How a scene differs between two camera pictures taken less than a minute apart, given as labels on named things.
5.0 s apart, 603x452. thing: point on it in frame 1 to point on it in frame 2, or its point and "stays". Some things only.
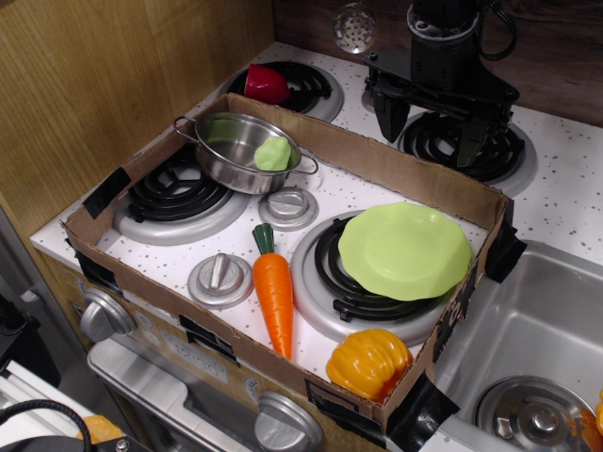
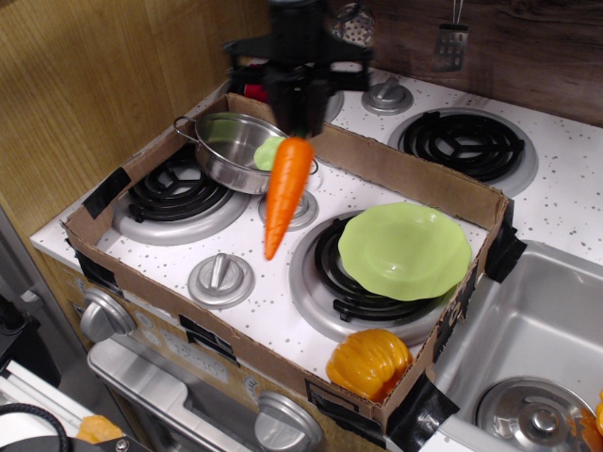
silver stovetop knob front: x=220 y=281 stays
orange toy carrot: x=274 y=281 to x=290 y=175
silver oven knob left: x=104 y=316 stays
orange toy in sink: x=592 y=432 stays
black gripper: x=443 y=69 to x=300 y=63
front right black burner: x=338 y=305 stays
